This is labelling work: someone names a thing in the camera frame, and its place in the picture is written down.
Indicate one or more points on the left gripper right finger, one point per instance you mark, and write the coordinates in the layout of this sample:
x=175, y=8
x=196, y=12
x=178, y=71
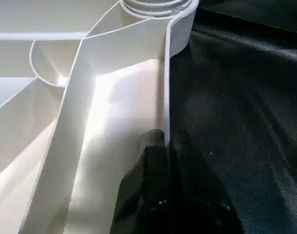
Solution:
x=202, y=200

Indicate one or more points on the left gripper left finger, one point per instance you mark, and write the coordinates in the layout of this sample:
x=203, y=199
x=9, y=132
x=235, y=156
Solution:
x=141, y=195

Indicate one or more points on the white plastic table top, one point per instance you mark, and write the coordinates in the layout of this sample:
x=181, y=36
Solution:
x=89, y=102

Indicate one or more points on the white plastic table leg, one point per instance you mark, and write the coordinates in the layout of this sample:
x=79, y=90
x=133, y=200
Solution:
x=158, y=6

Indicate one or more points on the black work mat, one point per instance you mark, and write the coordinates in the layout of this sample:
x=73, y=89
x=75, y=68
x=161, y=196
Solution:
x=246, y=112

